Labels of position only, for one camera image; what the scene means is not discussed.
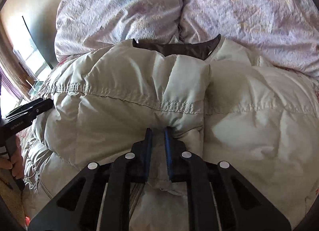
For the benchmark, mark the wooden window frame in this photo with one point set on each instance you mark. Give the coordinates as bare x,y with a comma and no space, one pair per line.
13,67

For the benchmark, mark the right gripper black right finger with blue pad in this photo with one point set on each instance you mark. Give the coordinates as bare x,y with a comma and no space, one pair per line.
219,197

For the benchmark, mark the dark wall-mounted television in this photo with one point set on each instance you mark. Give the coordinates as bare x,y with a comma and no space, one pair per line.
43,36

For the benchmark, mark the pink crinkled duvet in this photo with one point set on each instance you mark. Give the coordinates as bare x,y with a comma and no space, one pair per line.
283,31

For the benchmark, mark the beige puffer down jacket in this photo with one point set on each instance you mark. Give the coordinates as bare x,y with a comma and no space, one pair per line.
232,106

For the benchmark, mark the person's left hand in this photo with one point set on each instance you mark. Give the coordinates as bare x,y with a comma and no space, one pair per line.
15,163

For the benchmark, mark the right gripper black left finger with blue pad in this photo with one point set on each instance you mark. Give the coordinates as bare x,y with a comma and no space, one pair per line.
98,197

